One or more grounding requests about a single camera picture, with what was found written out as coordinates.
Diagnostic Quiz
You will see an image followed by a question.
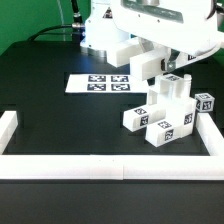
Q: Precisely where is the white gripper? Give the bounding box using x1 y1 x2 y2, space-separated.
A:
111 0 224 72

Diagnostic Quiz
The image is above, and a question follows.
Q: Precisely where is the white chair seat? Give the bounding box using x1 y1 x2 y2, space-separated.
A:
146 74 196 139

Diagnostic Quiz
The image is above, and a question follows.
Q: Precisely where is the white tagged cube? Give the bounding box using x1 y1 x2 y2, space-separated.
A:
195 93 215 112

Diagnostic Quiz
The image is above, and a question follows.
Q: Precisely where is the white chair back frame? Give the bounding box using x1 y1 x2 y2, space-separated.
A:
107 37 203 81

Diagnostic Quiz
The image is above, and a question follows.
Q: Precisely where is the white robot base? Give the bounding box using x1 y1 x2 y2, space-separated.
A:
80 0 129 58

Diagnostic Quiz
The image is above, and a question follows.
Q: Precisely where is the white right fence bar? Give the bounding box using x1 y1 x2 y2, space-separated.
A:
196 113 224 157

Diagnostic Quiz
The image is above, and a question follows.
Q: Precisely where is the white fence bar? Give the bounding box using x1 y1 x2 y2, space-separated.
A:
196 113 224 157
0 155 224 180
0 111 18 155

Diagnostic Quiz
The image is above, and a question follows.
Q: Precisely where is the white marker sheet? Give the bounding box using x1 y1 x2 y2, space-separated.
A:
65 74 148 93

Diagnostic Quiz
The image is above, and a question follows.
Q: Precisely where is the white front fence bar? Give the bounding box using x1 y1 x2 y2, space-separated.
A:
0 155 224 180

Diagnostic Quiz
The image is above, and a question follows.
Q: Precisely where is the white left fence bar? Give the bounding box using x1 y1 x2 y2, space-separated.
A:
0 111 18 155

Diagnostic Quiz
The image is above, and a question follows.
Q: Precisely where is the black cable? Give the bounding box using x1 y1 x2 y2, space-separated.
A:
26 0 87 42

